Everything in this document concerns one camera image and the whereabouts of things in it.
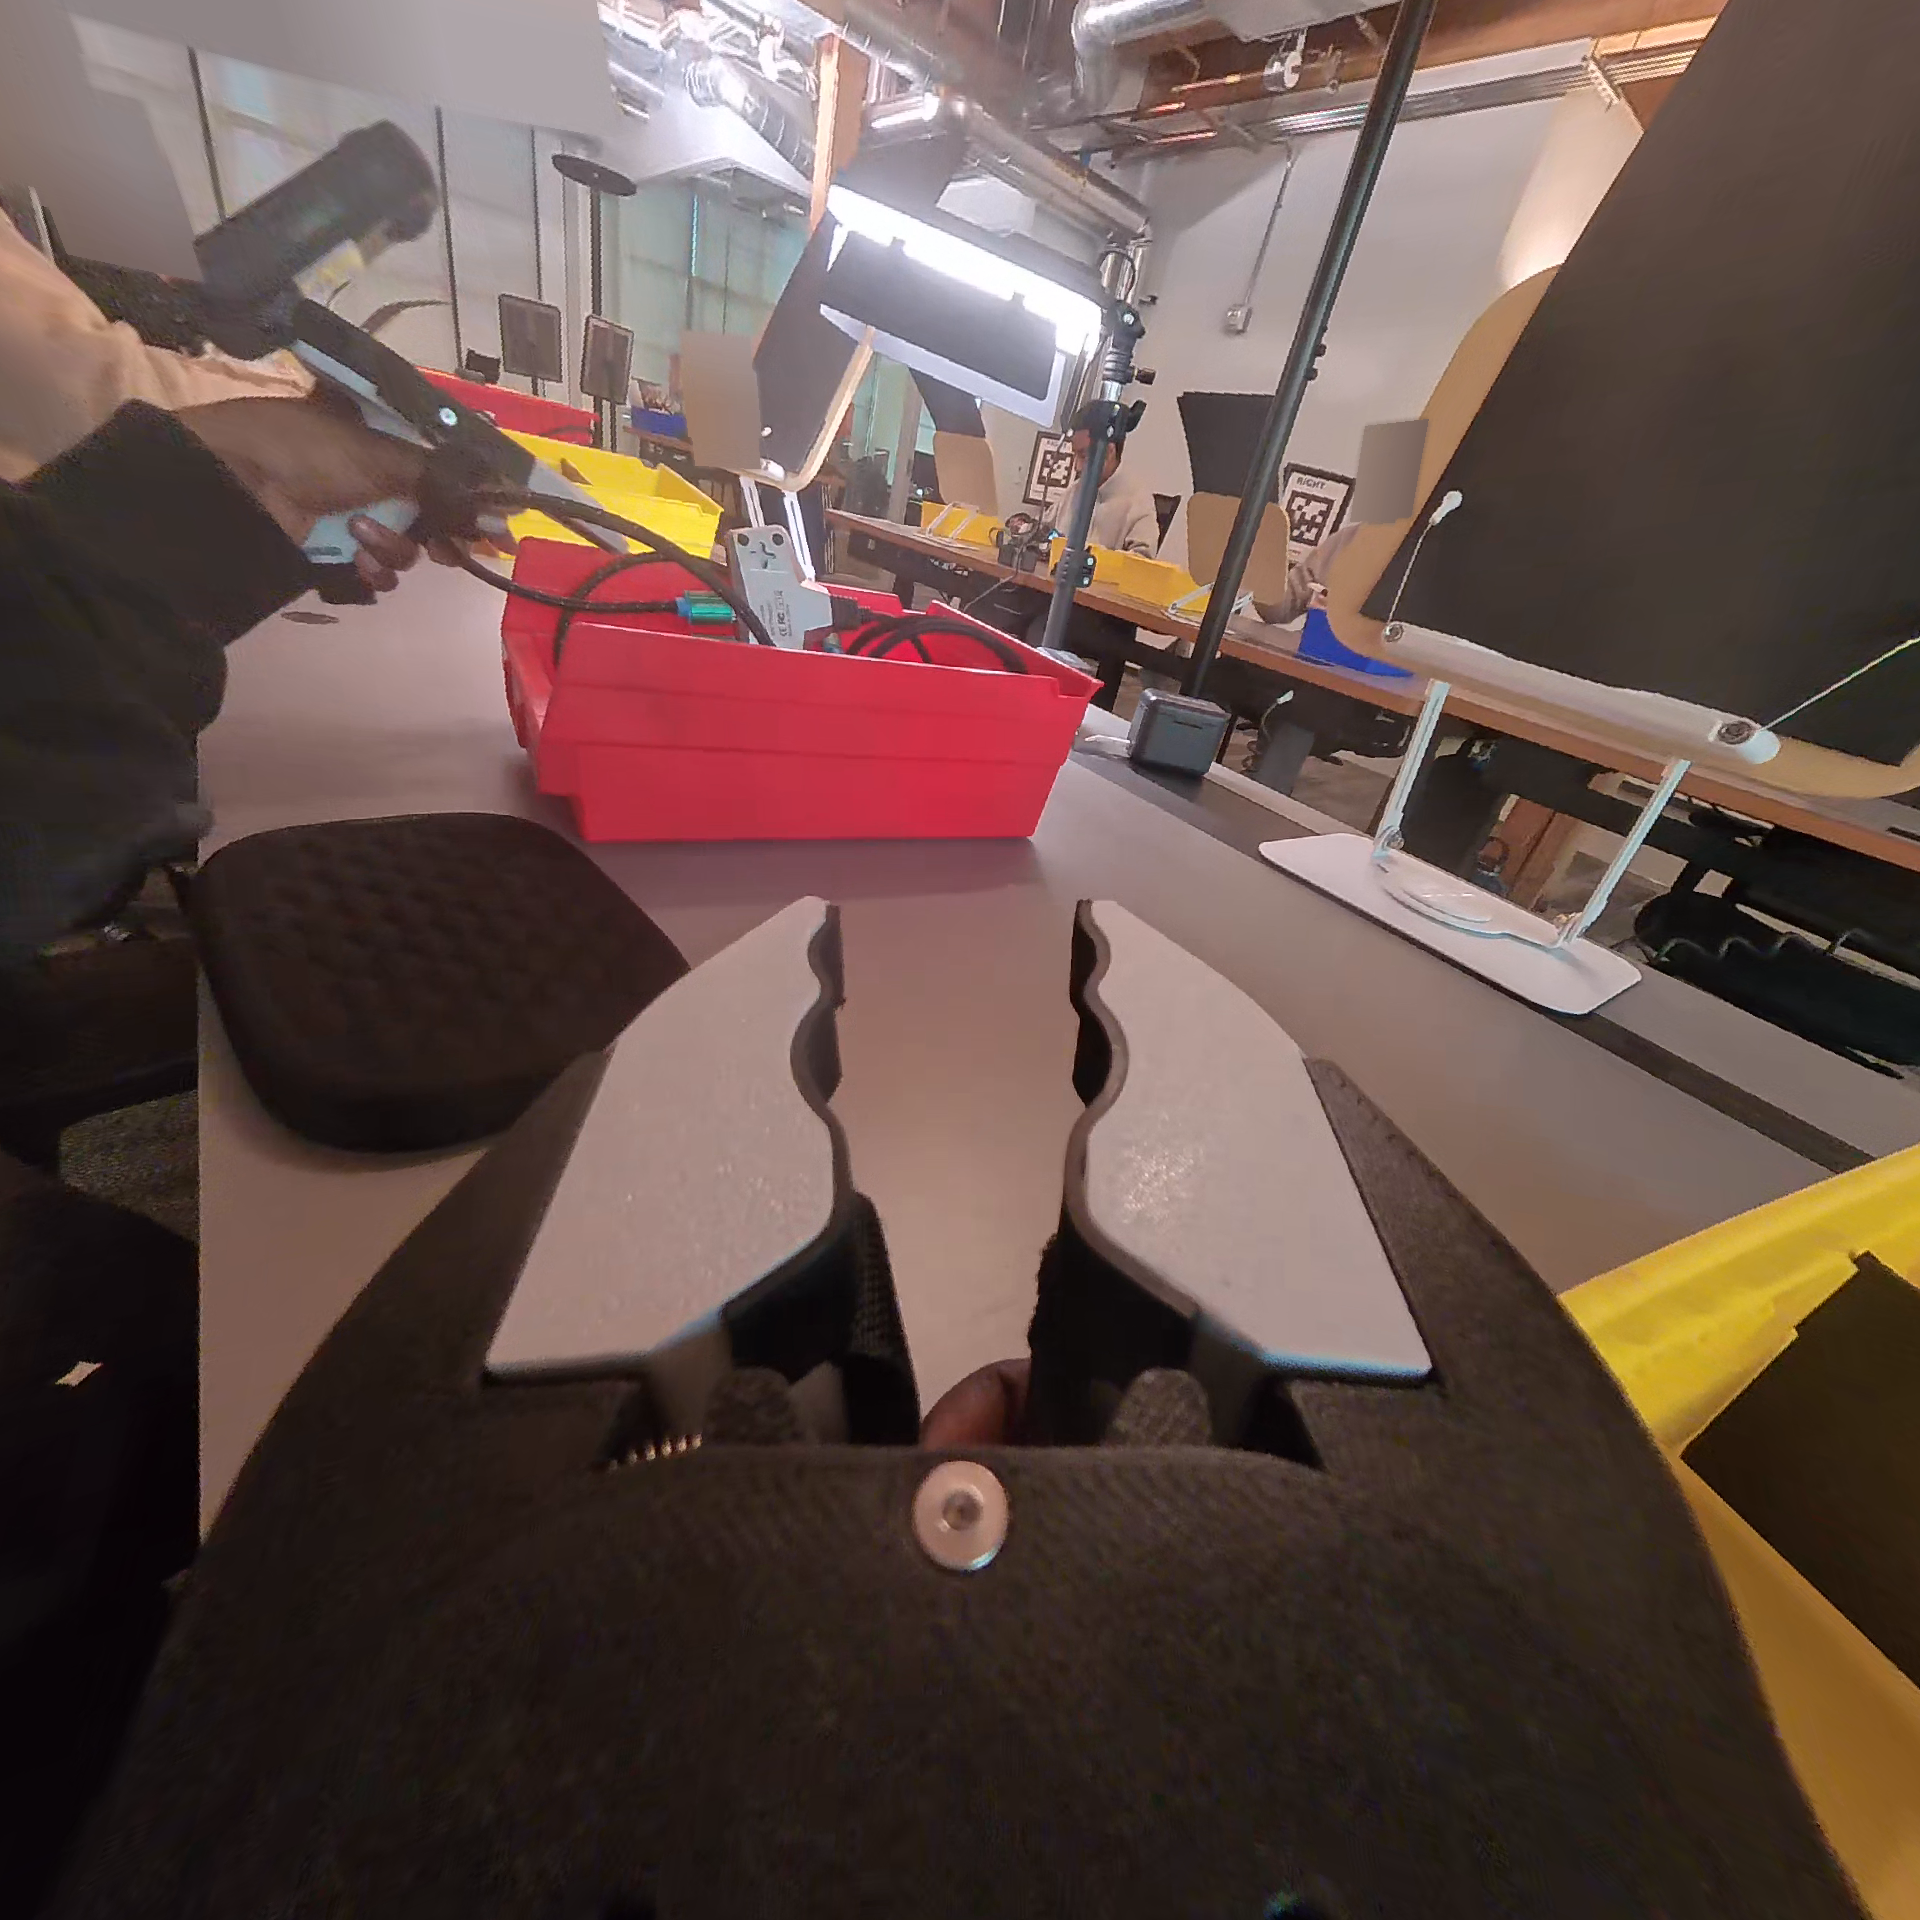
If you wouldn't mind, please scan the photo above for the black stand pole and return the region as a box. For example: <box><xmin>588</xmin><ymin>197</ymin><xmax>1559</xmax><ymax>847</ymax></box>
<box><xmin>1185</xmin><ymin>0</ymin><xmax>1443</xmax><ymax>708</ymax></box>

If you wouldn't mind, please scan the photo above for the person's left hand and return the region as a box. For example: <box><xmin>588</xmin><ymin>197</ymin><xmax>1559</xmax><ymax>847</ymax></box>
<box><xmin>194</xmin><ymin>397</ymin><xmax>505</xmax><ymax>598</ymax></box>

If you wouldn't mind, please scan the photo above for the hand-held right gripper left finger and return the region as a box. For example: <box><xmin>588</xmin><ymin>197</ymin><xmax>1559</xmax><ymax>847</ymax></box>
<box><xmin>482</xmin><ymin>897</ymin><xmax>878</xmax><ymax>1441</ymax></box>

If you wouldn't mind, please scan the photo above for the black faced plywood board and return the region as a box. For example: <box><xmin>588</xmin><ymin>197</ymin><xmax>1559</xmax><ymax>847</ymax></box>
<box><xmin>1359</xmin><ymin>0</ymin><xmax>1920</xmax><ymax>797</ymax></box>

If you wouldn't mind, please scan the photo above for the black bin divider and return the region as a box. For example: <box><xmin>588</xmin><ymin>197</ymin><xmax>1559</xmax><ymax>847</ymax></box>
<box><xmin>1679</xmin><ymin>1252</ymin><xmax>1920</xmax><ymax>1582</ymax></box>

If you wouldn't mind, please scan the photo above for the white board stand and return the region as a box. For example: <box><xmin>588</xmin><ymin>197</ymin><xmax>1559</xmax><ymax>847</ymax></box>
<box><xmin>1258</xmin><ymin>495</ymin><xmax>1786</xmax><ymax>1016</ymax></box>

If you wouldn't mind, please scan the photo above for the long wooden desk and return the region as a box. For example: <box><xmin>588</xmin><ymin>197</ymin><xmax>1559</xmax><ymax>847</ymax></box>
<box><xmin>822</xmin><ymin>506</ymin><xmax>1920</xmax><ymax>843</ymax></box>

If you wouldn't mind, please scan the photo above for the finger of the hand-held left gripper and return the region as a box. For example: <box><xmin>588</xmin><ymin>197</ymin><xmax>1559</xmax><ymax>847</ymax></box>
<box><xmin>513</xmin><ymin>453</ymin><xmax>633</xmax><ymax>550</ymax></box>

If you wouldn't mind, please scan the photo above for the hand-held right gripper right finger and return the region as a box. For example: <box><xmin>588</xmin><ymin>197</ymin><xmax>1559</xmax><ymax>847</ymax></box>
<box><xmin>1054</xmin><ymin>902</ymin><xmax>1436</xmax><ymax>1446</ymax></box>

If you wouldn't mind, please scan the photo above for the blue plastic object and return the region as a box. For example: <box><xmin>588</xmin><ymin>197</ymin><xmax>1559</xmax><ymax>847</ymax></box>
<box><xmin>1295</xmin><ymin>609</ymin><xmax>1413</xmax><ymax>681</ymax></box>

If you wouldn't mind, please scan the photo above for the silver ceiling duct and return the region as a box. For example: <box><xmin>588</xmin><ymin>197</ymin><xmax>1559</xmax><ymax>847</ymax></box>
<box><xmin>1067</xmin><ymin>0</ymin><xmax>1359</xmax><ymax>69</ymax></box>

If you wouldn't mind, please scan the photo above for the studio light panel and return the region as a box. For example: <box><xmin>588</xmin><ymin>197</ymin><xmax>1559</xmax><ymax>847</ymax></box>
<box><xmin>752</xmin><ymin>181</ymin><xmax>1118</xmax><ymax>437</ymax></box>

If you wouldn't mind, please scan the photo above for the small grey box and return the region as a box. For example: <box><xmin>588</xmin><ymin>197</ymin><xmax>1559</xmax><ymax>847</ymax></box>
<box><xmin>1126</xmin><ymin>685</ymin><xmax>1233</xmax><ymax>781</ymax></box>

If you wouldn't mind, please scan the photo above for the person's dark printed clothing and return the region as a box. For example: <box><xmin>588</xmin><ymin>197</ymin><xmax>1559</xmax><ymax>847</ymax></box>
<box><xmin>0</xmin><ymin>1169</ymin><xmax>201</xmax><ymax>1670</ymax></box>

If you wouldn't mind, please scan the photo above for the black padded armrest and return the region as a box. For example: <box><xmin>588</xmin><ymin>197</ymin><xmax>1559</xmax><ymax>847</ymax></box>
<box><xmin>186</xmin><ymin>810</ymin><xmax>692</xmax><ymax>1156</ymax></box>

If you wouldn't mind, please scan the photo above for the metal light stand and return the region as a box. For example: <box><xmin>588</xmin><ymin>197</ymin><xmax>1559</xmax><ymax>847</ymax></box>
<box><xmin>1038</xmin><ymin>249</ymin><xmax>1163</xmax><ymax>669</ymax></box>

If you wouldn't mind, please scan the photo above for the person's left forearm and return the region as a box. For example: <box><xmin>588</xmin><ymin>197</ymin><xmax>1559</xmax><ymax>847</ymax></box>
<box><xmin>0</xmin><ymin>401</ymin><xmax>324</xmax><ymax>964</ymax></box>

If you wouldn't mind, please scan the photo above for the black floor lamp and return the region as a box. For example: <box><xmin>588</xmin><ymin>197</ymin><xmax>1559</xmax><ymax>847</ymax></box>
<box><xmin>548</xmin><ymin>151</ymin><xmax>642</xmax><ymax>452</ymax></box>

